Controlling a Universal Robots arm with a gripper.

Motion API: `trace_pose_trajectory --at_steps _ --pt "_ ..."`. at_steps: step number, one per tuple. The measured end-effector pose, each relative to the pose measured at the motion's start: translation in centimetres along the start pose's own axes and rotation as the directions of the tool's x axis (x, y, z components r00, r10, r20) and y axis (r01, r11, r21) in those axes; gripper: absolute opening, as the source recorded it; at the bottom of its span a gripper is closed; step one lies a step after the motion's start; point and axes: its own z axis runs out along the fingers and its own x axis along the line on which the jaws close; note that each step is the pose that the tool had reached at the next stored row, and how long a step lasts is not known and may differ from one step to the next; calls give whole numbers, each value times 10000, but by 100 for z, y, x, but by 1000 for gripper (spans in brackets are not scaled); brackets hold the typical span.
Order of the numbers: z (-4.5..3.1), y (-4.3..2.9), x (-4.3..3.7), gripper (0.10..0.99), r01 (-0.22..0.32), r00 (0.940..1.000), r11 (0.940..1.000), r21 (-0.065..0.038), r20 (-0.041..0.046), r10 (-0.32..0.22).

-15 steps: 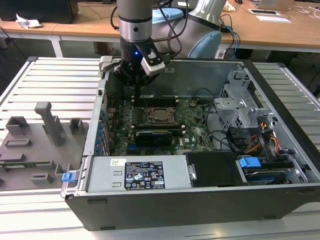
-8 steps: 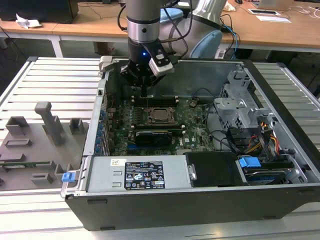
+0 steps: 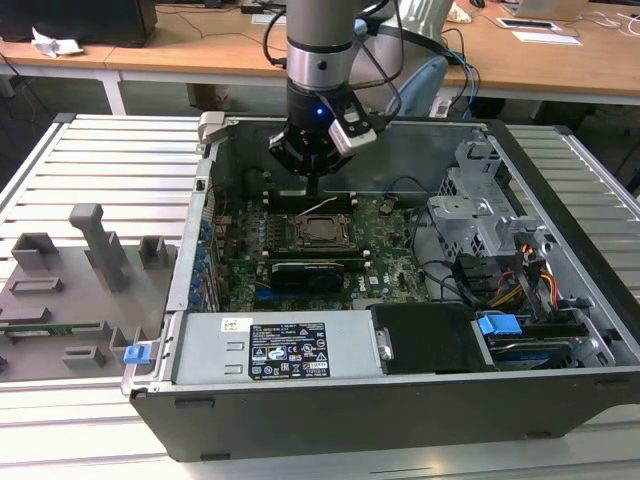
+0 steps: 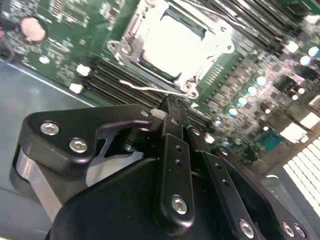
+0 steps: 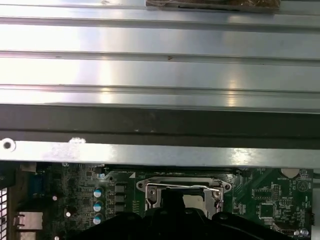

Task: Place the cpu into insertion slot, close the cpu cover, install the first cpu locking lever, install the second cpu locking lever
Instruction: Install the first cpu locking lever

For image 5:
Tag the silver ethernet port block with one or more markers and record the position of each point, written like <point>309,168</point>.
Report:
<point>28,220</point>

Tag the CPU socket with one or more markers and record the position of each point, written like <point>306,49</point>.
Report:
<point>175,180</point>

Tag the square brown base plate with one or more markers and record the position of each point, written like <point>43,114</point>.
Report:
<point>212,3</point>

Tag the blue VGA port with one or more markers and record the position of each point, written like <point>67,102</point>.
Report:
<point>38,186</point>

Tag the small silver capacitor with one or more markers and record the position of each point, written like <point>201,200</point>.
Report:
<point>68,214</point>
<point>54,198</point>

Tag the silver top capacitor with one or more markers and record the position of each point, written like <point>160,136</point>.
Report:
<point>97,220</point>
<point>98,193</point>
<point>101,175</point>
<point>98,206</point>

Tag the round silver coin battery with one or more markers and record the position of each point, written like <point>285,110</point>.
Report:
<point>290,172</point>

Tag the metal CPU socket cover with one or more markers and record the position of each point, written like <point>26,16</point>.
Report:
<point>153,202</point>

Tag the black and silver PC case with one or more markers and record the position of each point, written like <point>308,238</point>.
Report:
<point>150,152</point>

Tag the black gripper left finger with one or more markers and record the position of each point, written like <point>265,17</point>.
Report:
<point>160,225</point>

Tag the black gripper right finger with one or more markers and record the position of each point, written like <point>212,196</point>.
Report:
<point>195,225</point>

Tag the green motherboard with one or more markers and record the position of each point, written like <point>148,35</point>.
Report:
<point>250,200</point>

